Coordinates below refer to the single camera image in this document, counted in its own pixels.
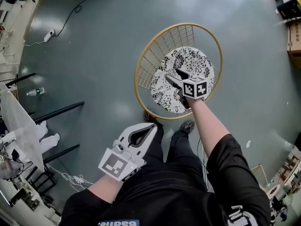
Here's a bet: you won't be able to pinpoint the person's left forearm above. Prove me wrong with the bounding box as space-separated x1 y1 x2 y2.
88 173 124 205

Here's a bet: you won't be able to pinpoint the white foot cover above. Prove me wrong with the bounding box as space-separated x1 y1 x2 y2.
35 121 49 141
39 133 61 154

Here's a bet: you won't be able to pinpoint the black metal rack frame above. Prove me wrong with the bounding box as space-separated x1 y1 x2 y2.
25 165 57 195

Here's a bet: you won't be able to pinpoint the clear plastic water bottle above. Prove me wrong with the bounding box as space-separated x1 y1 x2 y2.
26 87 45 97

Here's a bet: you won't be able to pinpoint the black metal table leg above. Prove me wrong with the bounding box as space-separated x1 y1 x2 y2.
33 101 85 125
43 144 81 164
5 73 36 88

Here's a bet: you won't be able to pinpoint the person's right forearm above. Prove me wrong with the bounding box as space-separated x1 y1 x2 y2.
188 98 230 160

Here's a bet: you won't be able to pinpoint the black storage case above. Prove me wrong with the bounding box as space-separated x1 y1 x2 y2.
275 0 301 21

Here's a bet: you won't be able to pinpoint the translucent plastic sheet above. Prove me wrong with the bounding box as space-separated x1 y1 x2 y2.
0 82 45 172

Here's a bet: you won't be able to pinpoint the round rattan chair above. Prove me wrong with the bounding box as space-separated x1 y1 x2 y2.
134 22 223 121

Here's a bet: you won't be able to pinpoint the black white floral cushion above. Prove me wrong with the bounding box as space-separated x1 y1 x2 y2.
150 46 215 114

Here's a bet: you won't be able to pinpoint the person's black shirt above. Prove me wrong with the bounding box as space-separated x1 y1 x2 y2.
58 133 271 226

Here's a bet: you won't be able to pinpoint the person's black trousers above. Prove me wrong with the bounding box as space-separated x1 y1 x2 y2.
138 123 208 193

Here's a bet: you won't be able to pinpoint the brown cardboard box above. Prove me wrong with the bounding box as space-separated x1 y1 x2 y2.
286 19 301 68

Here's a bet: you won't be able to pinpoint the person's dark shoe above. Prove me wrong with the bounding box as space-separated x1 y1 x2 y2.
179 120 196 135

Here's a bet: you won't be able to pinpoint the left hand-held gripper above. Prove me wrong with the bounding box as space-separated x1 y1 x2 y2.
97 122 158 182

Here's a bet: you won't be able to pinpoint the white black worn device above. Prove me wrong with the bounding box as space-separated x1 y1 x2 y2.
227 205 259 226

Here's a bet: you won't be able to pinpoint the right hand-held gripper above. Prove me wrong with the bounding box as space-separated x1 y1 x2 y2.
164 69 208 109

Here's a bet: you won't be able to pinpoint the black floor cable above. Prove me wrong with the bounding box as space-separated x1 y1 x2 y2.
53 0 98 37

